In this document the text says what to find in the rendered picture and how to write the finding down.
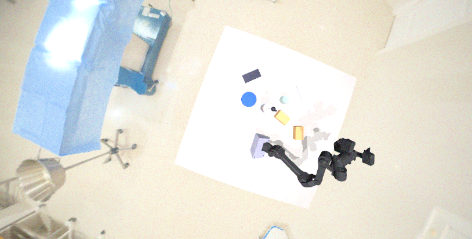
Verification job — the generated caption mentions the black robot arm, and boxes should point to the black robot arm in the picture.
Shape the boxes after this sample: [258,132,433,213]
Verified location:
[262,138,355,188]

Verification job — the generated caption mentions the tan rectangular block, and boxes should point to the tan rectangular block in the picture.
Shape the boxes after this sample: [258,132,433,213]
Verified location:
[293,126,304,140]
[274,110,291,125]

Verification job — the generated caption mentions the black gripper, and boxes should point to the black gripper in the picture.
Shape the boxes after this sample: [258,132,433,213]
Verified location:
[333,141,375,166]

